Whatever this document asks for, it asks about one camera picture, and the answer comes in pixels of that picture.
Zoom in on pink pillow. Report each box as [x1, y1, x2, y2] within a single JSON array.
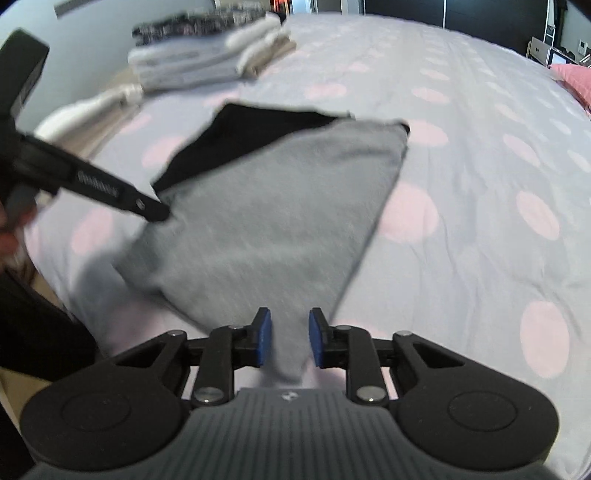
[[549, 64, 591, 114]]

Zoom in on person's left hand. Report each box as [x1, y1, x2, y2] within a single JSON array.
[[0, 203, 40, 267]]

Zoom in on beige folded garment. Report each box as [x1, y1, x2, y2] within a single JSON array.
[[245, 34, 297, 79]]

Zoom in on white folded towel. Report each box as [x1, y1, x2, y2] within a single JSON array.
[[34, 84, 145, 141]]

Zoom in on pink dotted bed cover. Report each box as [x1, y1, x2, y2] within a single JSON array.
[[23, 14, 591, 480]]

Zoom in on white folded clothes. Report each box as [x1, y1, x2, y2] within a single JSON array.
[[127, 13, 289, 90]]

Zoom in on grey and black shirt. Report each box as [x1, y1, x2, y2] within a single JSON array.
[[111, 102, 411, 384]]

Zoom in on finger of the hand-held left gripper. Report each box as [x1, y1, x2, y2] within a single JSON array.
[[16, 133, 172, 223]]

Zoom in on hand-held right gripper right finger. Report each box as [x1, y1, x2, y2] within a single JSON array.
[[308, 307, 465, 407]]

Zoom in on dark patterned folded garment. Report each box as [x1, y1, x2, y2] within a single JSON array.
[[131, 10, 266, 46]]

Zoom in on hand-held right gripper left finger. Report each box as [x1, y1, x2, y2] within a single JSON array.
[[115, 307, 273, 407]]

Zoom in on dark wardrobe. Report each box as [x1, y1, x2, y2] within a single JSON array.
[[362, 0, 552, 49]]

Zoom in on white shelf unit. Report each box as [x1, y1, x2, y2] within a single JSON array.
[[525, 0, 591, 70]]

